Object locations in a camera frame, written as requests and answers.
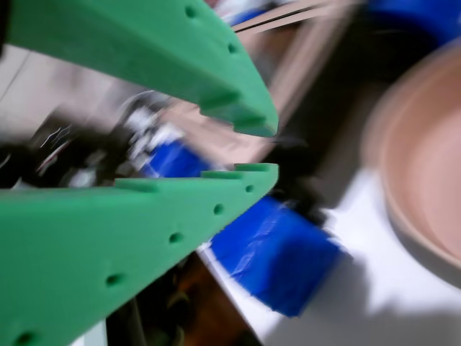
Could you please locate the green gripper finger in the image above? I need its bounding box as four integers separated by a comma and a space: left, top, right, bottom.
6, 0, 279, 138
0, 163, 280, 346

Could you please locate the brown paper bowl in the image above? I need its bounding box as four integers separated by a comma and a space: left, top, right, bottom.
363, 43, 461, 285

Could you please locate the wooden microrover chassis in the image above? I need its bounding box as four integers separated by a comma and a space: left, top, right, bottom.
158, 0, 382, 226

